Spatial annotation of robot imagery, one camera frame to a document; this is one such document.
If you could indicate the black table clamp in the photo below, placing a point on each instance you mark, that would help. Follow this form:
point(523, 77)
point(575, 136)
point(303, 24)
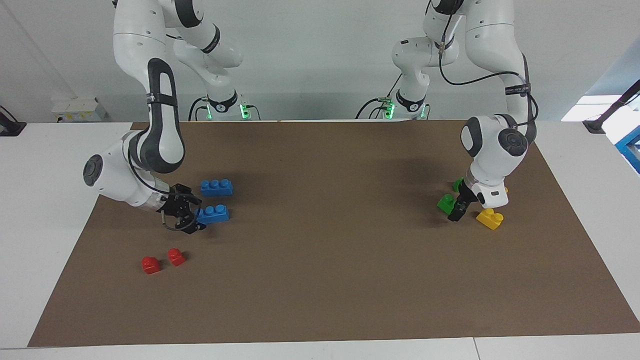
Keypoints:
point(10, 129)

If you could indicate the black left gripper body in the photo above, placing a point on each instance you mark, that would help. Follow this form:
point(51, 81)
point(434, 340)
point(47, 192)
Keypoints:
point(469, 196)

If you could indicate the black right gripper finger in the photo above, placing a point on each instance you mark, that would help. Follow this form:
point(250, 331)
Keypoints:
point(194, 227)
point(196, 201)

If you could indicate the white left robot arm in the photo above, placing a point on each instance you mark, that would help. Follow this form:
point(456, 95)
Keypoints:
point(490, 35)

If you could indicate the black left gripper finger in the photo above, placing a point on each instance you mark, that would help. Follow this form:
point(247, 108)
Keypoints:
point(457, 214)

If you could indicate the blue three-stud brick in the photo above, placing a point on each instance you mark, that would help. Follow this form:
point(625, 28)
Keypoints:
point(216, 215)
point(216, 189)

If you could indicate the red one-stud brick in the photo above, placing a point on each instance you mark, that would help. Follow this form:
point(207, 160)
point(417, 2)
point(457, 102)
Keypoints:
point(176, 258)
point(150, 266)

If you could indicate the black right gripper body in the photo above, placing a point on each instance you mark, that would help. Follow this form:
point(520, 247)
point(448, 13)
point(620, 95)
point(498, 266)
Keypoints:
point(176, 205)

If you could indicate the blue frame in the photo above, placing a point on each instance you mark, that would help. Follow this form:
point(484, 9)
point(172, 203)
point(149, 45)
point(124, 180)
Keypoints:
point(631, 147)

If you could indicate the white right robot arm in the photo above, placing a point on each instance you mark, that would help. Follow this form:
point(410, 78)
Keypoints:
point(135, 45)

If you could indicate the green two-stud brick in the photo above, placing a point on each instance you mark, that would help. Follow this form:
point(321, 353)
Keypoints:
point(445, 204)
point(457, 186)

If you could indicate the brown table mat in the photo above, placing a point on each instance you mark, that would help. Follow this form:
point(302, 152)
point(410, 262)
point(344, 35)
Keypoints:
point(320, 275)

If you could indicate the white wall socket box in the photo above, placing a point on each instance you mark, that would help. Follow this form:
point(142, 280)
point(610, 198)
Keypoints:
point(80, 110)

